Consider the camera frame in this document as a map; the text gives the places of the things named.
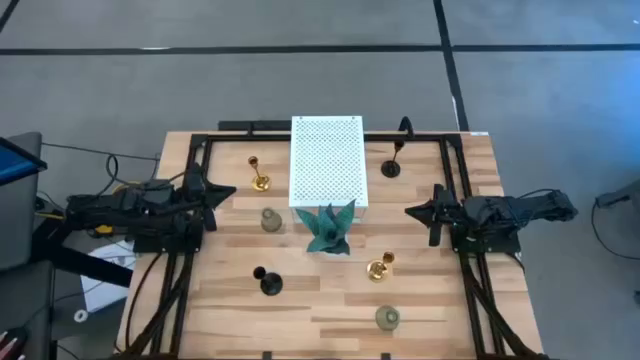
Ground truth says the tall black candlestick holder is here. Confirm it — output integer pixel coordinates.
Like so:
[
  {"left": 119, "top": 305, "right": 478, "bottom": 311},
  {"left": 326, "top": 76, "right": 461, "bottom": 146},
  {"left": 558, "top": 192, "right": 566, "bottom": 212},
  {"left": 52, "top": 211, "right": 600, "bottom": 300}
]
[{"left": 380, "top": 139, "right": 406, "bottom": 180}]

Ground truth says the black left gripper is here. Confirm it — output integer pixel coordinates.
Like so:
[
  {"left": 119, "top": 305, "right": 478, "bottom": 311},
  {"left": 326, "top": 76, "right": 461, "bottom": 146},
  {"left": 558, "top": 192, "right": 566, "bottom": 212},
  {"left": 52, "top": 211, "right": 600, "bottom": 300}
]
[{"left": 182, "top": 162, "right": 237, "bottom": 233}]

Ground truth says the white paper sheet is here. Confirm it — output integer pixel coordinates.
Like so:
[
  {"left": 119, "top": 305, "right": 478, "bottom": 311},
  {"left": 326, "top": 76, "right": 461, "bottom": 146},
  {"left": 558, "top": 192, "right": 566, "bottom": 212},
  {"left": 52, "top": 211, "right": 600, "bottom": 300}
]
[{"left": 81, "top": 239, "right": 137, "bottom": 314}]

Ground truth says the black stand leg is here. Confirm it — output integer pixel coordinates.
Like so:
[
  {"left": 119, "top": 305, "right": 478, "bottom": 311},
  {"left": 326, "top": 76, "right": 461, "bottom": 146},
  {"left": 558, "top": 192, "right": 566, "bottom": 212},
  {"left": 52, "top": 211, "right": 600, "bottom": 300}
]
[{"left": 31, "top": 214, "right": 134, "bottom": 290}]

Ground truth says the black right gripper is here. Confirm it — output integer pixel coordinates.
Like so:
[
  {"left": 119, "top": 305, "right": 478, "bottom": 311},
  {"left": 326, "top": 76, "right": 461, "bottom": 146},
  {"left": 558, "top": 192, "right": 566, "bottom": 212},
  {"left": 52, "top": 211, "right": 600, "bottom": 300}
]
[{"left": 404, "top": 183, "right": 467, "bottom": 248}]

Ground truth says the black aluminium table frame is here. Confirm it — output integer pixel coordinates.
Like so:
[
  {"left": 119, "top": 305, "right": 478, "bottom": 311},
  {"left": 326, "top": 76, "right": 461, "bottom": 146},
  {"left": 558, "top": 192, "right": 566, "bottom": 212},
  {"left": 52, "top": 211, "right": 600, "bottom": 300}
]
[{"left": 113, "top": 131, "right": 551, "bottom": 360}]

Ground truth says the short gold candlestick holder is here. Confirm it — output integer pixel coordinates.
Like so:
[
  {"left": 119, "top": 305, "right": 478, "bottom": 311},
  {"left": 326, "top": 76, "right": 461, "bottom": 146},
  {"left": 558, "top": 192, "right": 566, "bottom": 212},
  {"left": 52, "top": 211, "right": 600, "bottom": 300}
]
[{"left": 365, "top": 250, "right": 396, "bottom": 284}]

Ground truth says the black flat bracket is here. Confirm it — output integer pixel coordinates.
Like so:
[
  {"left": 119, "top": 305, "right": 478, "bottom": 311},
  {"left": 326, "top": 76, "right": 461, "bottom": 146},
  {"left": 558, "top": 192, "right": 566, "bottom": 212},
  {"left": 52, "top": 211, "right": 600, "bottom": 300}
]
[{"left": 217, "top": 120, "right": 292, "bottom": 134}]

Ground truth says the thin black cable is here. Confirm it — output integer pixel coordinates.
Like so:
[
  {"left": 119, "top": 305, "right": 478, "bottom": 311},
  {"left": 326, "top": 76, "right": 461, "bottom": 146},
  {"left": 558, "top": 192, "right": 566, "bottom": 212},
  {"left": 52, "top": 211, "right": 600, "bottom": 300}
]
[
  {"left": 41, "top": 142, "right": 162, "bottom": 201},
  {"left": 590, "top": 199, "right": 640, "bottom": 262}
]

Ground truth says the short black candlestick holder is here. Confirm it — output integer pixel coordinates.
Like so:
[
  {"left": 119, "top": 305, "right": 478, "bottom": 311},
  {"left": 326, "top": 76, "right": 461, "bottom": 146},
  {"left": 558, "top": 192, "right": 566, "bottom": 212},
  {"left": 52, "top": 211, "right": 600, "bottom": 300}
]
[{"left": 252, "top": 265, "right": 285, "bottom": 297}]

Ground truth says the white perforated metal shelf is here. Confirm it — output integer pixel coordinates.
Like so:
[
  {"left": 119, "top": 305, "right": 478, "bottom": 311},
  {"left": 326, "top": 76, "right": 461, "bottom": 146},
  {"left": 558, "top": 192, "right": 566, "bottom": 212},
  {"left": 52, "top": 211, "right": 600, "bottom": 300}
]
[{"left": 288, "top": 115, "right": 370, "bottom": 224}]

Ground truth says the tall gold candlestick holder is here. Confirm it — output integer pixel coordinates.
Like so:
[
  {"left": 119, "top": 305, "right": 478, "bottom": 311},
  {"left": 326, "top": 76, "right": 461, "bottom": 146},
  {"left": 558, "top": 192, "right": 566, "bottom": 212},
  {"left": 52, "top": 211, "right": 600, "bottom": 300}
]
[{"left": 247, "top": 155, "right": 273, "bottom": 193}]

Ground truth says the blue screen monitor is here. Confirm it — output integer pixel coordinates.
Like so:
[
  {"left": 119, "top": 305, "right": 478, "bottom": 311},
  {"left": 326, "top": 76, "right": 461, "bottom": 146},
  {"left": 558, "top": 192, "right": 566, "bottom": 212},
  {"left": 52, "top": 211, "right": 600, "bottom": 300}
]
[{"left": 0, "top": 136, "right": 49, "bottom": 187}]

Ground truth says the green plant in white pot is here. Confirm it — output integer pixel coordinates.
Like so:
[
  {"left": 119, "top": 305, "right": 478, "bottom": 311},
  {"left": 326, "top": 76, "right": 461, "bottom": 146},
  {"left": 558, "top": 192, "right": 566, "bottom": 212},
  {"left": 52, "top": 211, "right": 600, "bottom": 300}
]
[{"left": 294, "top": 198, "right": 357, "bottom": 257}]

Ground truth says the ribbed glass candle holder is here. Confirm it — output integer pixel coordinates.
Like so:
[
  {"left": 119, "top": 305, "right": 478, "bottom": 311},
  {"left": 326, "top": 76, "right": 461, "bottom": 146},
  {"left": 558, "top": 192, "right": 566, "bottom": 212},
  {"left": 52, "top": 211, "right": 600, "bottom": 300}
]
[
  {"left": 259, "top": 207, "right": 284, "bottom": 234},
  {"left": 374, "top": 304, "right": 402, "bottom": 333}
]

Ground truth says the gray floor device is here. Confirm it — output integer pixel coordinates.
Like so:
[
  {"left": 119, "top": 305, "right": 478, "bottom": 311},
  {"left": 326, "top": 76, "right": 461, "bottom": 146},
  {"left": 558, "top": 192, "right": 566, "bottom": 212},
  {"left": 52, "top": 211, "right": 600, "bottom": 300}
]
[{"left": 594, "top": 180, "right": 640, "bottom": 210}]

